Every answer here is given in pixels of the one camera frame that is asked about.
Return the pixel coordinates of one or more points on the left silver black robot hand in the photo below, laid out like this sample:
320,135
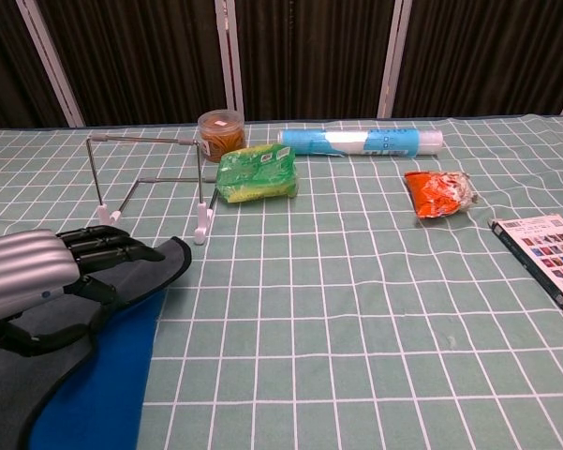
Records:
19,272

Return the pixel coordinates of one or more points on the dark grey cloth mat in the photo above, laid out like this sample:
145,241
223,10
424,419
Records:
98,384

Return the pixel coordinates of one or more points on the dark pleated partition panel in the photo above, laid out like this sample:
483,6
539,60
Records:
314,56
140,61
487,56
4,65

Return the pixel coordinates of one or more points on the clear jar of rubber bands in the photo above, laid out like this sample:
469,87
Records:
222,136

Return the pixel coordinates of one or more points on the green sponge pack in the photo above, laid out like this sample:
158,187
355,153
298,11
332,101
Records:
255,173

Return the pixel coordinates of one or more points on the green checked tablecloth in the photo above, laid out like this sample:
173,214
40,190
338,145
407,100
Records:
356,304

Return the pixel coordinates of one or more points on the plastic bag roll blue label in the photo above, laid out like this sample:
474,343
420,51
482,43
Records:
356,141

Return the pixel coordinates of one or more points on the orange snack packet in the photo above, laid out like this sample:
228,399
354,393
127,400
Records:
433,194

